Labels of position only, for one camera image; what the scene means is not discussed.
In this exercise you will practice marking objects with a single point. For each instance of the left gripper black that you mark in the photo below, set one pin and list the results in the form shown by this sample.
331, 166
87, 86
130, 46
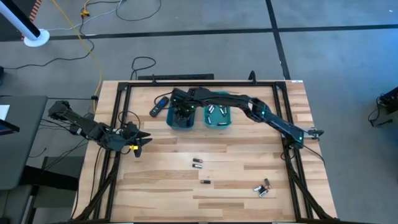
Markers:
127, 140

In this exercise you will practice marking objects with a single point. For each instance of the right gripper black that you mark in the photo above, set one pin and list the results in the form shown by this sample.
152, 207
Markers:
183, 99

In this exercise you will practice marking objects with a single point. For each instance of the blue plastic bin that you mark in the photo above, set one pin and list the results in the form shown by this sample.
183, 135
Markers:
170, 123

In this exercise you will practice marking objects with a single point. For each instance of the green plastic bin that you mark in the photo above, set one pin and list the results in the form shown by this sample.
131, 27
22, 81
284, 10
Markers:
217, 119

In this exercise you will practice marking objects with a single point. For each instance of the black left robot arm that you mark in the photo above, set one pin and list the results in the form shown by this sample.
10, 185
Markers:
87, 127

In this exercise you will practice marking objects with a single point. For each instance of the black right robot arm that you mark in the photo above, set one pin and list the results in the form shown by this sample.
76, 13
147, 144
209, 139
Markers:
273, 119

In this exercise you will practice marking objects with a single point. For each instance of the yellow tape tag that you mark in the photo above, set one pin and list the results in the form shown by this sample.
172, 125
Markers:
133, 147

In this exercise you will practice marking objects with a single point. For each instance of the black remote control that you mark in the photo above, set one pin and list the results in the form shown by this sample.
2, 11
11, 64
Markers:
159, 106

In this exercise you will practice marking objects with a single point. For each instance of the black power strip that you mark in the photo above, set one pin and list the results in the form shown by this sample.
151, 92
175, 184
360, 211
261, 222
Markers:
175, 76

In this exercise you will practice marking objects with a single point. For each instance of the black clamp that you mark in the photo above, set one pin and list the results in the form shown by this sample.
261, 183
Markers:
252, 77

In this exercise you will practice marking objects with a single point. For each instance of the grey desk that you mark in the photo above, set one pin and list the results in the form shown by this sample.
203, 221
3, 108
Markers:
21, 140

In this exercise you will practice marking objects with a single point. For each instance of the dark tablet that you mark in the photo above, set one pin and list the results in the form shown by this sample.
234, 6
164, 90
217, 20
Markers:
7, 127

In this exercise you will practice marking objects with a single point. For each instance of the white paper sheet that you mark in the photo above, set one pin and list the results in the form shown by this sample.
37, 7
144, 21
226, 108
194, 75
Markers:
3, 112

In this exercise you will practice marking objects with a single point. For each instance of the white pole with round base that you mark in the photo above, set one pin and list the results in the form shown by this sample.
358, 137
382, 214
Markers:
36, 39

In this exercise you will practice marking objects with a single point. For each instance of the orange black striped board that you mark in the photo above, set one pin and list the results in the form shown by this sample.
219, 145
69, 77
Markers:
36, 7

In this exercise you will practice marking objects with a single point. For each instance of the black equipment box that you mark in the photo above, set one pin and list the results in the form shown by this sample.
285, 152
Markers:
387, 105

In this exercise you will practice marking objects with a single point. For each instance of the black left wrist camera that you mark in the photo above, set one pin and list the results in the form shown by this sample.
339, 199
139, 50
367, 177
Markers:
132, 127

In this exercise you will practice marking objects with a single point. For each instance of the black aluminium table frame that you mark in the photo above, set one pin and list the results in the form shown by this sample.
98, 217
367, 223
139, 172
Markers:
202, 84

